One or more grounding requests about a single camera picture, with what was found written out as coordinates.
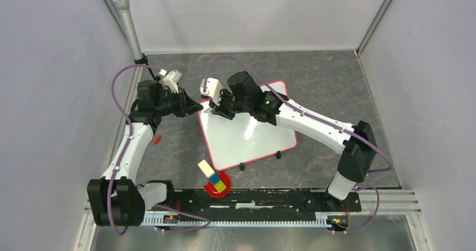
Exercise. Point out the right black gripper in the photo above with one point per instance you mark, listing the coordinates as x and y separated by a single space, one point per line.
220 110

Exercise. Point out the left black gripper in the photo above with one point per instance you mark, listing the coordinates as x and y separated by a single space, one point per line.
187 106

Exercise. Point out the pink framed whiteboard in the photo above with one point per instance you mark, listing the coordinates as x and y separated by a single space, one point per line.
241 140

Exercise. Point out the silver microphone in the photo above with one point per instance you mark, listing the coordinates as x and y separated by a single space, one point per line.
123 9

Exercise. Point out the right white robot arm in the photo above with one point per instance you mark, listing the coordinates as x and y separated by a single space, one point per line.
355 144

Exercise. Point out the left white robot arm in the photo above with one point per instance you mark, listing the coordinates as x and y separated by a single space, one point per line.
115 199

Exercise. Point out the white toy brick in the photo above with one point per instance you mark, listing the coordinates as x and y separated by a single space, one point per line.
206 169

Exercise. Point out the blue toy brick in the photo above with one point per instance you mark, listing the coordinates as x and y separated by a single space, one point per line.
214 179

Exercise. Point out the green toy brick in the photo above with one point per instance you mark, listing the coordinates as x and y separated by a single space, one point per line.
220 187

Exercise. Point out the red curved toy base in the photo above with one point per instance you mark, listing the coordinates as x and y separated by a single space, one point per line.
212 191

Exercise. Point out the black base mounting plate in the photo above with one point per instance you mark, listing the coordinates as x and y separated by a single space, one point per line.
298 204

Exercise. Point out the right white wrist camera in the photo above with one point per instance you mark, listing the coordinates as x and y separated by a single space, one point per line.
211 88

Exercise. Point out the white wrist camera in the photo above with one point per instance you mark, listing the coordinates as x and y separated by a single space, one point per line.
171 80
211 88

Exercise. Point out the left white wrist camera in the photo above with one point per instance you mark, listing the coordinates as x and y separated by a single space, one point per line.
171 80

